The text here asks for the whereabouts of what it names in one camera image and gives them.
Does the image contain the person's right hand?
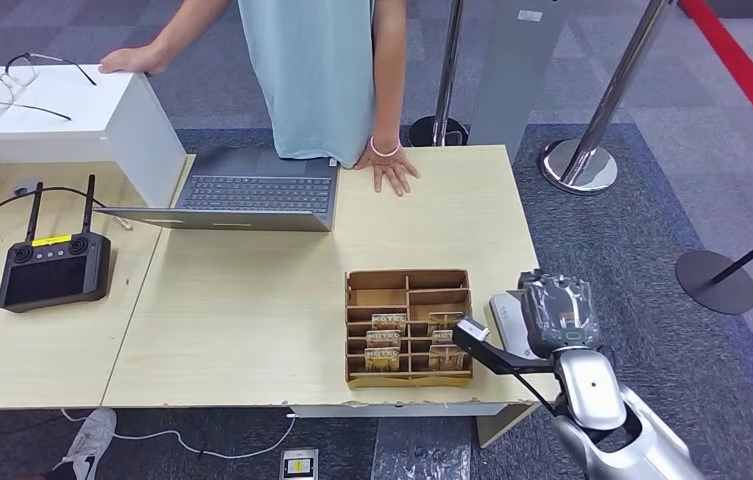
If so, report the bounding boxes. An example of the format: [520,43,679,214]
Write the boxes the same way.
[98,43,172,76]

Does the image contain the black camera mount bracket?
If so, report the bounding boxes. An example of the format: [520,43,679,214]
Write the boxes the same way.
[451,324,557,377]

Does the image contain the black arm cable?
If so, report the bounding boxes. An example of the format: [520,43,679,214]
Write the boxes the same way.
[511,366,561,420]

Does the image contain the grey laptop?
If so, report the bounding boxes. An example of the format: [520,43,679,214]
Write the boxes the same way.
[93,145,342,234]

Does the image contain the stanchion post with black base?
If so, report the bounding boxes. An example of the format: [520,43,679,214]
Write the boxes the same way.
[407,0,471,149]

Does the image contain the plastic wrapped dark panel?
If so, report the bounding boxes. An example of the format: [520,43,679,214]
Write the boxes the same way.
[369,416,474,480]

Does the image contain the floor socket device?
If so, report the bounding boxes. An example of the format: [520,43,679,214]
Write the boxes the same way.
[279,447,320,480]

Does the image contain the black rimmed eyeglasses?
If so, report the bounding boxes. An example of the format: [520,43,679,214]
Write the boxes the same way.
[0,52,98,123]

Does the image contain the pale bracelet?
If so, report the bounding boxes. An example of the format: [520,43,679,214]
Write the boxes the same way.
[369,135,403,159]

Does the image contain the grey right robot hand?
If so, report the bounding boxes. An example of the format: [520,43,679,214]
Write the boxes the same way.
[518,270,601,359]

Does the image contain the chrome stanchion post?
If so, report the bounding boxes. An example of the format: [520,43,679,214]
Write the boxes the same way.
[539,0,675,196]

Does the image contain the black remote controller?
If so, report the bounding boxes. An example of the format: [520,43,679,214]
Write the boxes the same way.
[0,174,113,315]

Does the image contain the person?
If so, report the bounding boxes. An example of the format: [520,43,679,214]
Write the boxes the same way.
[237,0,378,169]

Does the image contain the white shoe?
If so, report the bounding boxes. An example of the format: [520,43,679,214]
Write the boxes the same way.
[49,407,119,480]

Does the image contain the grey card reader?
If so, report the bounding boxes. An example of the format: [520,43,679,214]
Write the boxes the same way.
[487,291,538,361]

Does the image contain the red barrier belt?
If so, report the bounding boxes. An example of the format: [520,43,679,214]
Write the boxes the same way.
[677,0,753,165]

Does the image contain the black stanchion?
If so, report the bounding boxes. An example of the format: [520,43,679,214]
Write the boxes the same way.
[674,214,753,317]

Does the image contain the white box riser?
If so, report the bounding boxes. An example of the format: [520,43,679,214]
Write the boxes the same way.
[0,63,188,210]

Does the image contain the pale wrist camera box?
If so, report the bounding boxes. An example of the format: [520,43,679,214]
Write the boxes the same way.
[453,316,491,344]

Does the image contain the white floor cable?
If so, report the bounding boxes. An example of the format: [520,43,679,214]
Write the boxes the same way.
[60,408,298,461]

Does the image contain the wooden card organizer box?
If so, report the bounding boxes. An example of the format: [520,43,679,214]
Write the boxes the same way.
[344,268,475,390]

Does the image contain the wooden table leg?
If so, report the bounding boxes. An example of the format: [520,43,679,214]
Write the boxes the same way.
[475,402,540,449]

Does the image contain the person's left hand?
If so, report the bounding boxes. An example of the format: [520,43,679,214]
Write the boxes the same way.
[354,142,421,198]

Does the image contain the grey standing panel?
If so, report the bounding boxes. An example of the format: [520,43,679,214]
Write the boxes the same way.
[466,0,573,164]

